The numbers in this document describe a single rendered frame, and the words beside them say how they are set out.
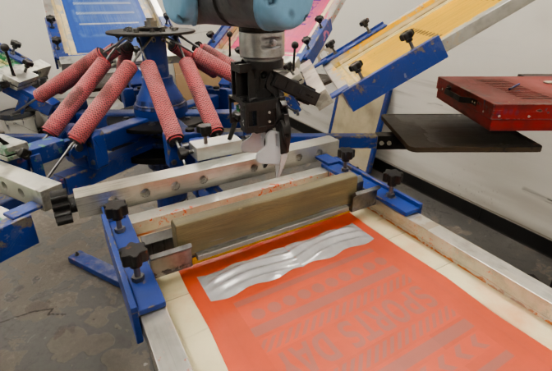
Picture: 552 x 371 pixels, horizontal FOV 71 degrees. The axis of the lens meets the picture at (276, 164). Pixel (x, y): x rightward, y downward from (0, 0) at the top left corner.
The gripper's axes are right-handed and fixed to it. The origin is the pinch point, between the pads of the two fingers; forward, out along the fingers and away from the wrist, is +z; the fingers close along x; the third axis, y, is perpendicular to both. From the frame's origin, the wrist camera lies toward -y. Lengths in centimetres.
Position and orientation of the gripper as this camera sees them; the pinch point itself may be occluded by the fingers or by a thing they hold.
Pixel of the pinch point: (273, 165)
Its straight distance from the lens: 73.3
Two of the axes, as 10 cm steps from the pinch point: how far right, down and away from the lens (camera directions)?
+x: 5.0, 3.5, -8.0
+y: -8.7, 2.0, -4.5
